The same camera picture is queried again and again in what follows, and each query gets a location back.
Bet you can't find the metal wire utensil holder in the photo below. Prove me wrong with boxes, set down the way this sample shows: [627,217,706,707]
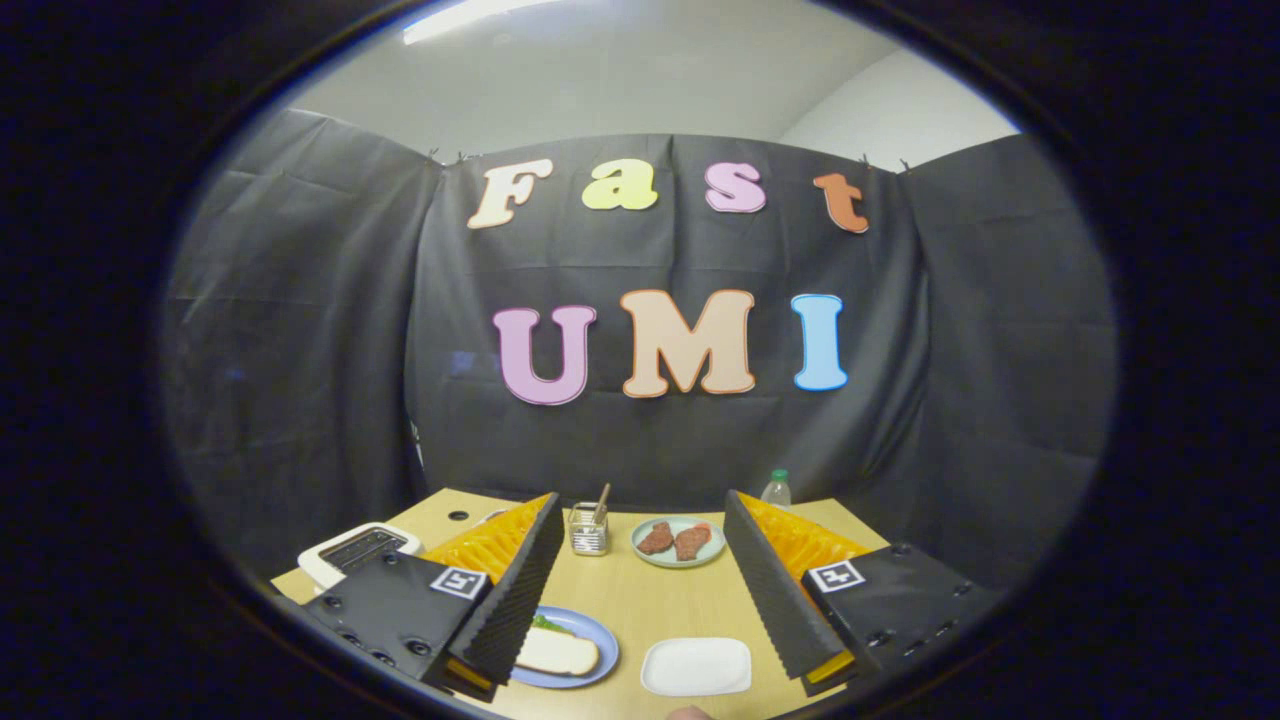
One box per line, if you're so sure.
[568,502,610,557]

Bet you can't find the blue round plate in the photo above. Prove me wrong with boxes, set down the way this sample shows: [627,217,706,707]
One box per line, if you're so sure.
[510,606,620,690]

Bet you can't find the black backdrop cloth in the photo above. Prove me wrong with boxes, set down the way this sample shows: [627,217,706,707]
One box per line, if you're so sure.
[160,105,1119,591]

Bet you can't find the white rectangular plate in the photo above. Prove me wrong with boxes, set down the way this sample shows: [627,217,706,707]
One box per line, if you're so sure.
[640,637,753,698]

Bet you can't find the ceiling light panel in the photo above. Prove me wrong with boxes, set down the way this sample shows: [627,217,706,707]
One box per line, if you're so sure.
[403,0,561,46]

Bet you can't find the pale green plate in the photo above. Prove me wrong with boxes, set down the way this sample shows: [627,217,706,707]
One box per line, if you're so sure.
[631,515,727,570]

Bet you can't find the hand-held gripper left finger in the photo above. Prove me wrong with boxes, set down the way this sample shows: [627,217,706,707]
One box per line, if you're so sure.
[300,491,566,703]

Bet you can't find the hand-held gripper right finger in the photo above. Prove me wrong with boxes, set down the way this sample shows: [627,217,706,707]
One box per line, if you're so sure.
[722,489,1003,698]

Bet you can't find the white toaster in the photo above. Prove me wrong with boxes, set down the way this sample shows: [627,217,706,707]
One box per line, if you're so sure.
[297,521,425,593]

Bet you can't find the toasted bread slice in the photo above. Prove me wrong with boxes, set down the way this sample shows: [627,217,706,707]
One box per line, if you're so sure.
[515,627,601,677]

